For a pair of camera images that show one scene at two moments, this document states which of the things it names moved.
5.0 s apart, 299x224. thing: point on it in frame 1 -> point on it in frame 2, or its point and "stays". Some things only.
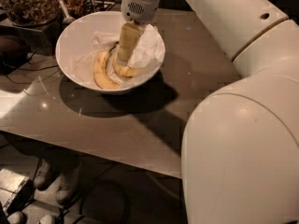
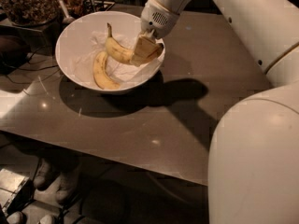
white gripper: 139,9 -> 158,20
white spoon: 67,20 stays
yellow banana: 100,71 stays
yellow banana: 127,72 -> 117,49
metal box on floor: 16,190 stays
